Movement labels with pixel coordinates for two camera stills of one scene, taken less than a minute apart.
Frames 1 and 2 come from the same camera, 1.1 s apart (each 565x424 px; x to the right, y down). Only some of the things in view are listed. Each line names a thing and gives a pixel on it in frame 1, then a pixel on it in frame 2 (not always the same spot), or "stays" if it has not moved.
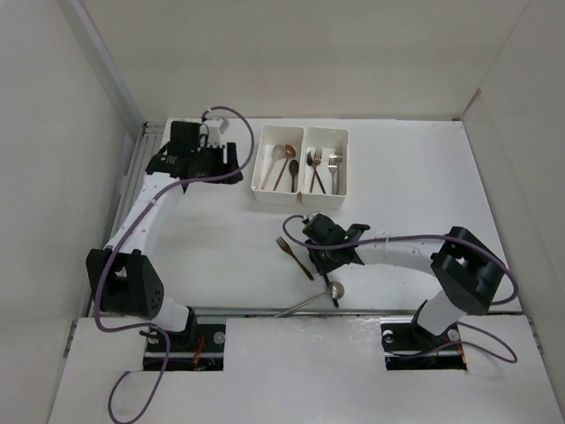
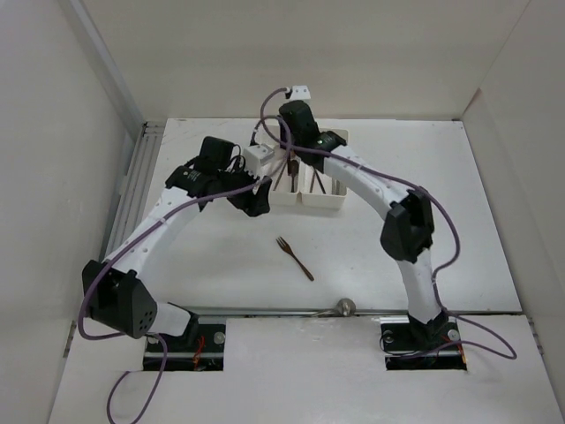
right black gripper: x=321 y=266 → x=282 y=132
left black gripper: x=230 y=162 → x=252 y=203
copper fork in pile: x=286 y=247 stays
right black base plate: x=405 y=337 stays
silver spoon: x=335 y=290 → x=345 y=307
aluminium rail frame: x=149 y=133 stays
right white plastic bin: x=326 y=167 stays
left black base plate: x=207 y=337 stays
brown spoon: x=294 y=168 stays
